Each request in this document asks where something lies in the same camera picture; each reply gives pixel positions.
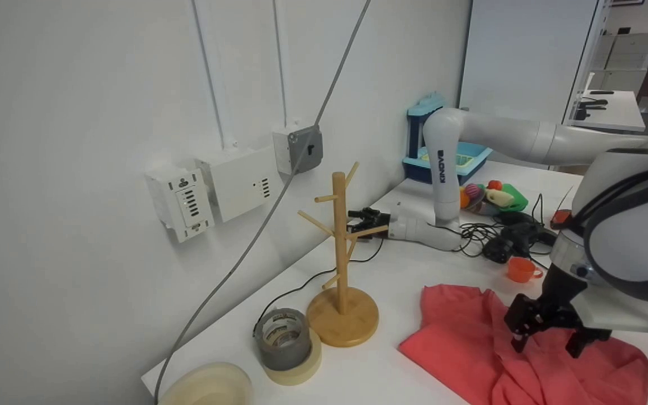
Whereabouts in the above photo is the cream plastic bowl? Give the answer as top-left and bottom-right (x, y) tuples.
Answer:
(162, 362), (252, 405)

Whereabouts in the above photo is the orange plastic cup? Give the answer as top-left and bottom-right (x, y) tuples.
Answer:
(505, 257), (542, 284)

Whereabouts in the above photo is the grey duct tape roll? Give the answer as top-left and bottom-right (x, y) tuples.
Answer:
(252, 308), (312, 371)

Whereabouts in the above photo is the blue plastic rack tray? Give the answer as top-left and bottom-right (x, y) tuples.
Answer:
(401, 93), (495, 186)

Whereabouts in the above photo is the wooden mug tree stand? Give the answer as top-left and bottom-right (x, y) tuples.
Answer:
(305, 166), (379, 347)

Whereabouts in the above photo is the cream masking tape roll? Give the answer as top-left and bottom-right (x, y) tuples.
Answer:
(266, 343), (321, 387)

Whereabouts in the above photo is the white wall junction box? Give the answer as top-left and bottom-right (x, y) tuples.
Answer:
(198, 151), (276, 223)

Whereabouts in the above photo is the grey wall cable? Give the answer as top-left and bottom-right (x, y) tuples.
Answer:
(150, 0), (372, 405)

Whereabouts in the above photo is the background white desk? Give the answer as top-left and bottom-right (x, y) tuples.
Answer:
(567, 77), (645, 132)

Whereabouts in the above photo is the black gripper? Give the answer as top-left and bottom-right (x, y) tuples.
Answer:
(504, 266), (612, 358)

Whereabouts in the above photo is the white wall socket box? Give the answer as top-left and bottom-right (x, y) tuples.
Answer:
(146, 166), (213, 243)

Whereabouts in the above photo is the black power strip plug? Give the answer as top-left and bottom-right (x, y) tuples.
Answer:
(347, 208), (390, 238)

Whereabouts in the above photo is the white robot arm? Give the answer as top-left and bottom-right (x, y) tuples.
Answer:
(389, 109), (648, 355)

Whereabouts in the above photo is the grey wall junction box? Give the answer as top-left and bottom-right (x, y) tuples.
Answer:
(272, 123), (323, 176)

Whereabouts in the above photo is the coral red cloth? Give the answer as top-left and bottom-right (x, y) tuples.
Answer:
(398, 284), (648, 405)

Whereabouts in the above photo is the red round toy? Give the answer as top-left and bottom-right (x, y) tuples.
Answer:
(548, 210), (572, 229)

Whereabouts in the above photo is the black cable bundle device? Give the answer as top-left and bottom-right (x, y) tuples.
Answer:
(461, 211), (556, 264)

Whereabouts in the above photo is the green toy food container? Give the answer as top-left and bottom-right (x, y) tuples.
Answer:
(458, 181), (529, 216)

